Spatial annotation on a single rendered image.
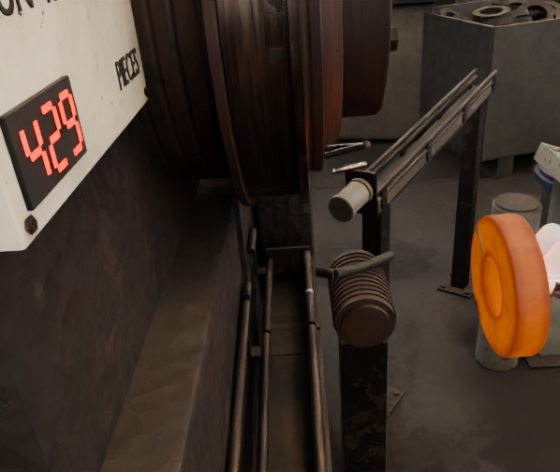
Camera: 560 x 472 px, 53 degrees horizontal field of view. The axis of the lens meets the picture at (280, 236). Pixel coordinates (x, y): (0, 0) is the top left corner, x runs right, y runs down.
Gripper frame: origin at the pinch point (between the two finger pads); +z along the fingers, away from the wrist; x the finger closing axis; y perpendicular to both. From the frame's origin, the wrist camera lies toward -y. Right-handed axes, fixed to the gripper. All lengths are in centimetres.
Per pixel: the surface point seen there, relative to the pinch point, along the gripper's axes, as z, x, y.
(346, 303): 5, -40, -35
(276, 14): 29.1, 5.0, 21.5
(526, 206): -42, -78, -23
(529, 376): -60, -72, -72
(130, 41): 39.9, 5.9, 17.6
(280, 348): 20.6, -10.7, -24.2
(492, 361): -50, -75, -71
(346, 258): 4, -56, -34
